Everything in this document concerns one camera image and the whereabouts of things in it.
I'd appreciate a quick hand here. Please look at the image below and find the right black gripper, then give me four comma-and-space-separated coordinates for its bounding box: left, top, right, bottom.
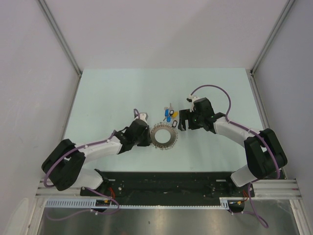
178, 109, 204, 131

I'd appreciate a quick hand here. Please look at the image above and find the metal disc with keyrings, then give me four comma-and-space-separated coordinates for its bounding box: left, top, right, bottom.
150, 122, 178, 150

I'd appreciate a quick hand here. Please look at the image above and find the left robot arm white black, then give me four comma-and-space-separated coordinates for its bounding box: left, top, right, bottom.
42, 118, 152, 196

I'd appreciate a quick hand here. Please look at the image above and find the yellow key tag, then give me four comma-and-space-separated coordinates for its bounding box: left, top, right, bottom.
171, 112, 179, 118

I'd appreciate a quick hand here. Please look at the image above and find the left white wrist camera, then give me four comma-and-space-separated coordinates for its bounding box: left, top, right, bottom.
136, 113, 148, 123

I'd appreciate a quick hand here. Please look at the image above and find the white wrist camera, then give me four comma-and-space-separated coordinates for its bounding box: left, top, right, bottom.
186, 95, 200, 112
136, 113, 148, 123

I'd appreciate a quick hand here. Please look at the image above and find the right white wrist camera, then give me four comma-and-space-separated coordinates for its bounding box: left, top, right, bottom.
186, 95, 200, 112

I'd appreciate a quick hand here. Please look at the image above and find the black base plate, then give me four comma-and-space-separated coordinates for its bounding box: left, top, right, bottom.
80, 171, 254, 206

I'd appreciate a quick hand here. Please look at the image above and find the white slotted cable duct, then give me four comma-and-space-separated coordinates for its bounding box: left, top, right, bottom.
45, 198, 229, 210

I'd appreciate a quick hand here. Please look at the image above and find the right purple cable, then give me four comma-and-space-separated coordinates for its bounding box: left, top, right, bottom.
190, 84, 282, 230

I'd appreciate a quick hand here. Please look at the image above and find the right aluminium frame post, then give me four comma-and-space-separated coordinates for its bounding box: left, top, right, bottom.
250, 0, 297, 75

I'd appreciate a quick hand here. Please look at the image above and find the aluminium frame post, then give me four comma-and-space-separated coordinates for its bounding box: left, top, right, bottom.
250, 0, 297, 75
36, 0, 83, 76

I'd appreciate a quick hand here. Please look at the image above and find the left aluminium frame post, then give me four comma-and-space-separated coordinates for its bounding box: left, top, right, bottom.
36, 0, 83, 76

